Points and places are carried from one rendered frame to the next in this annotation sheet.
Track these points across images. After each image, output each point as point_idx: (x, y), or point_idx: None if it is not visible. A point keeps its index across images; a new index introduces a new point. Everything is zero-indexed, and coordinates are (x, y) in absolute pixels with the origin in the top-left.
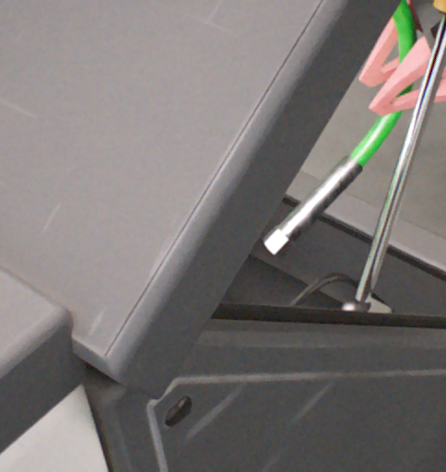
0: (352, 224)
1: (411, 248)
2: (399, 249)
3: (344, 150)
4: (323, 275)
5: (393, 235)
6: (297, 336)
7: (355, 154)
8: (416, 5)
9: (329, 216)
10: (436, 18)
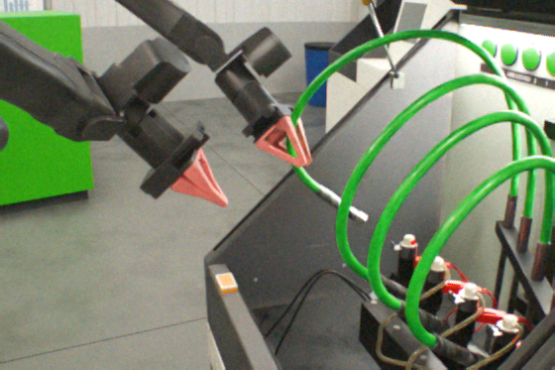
0: (266, 345)
1: (252, 322)
2: (257, 325)
3: None
4: (327, 271)
5: (253, 330)
6: None
7: (318, 184)
8: (288, 114)
9: (274, 355)
10: (288, 109)
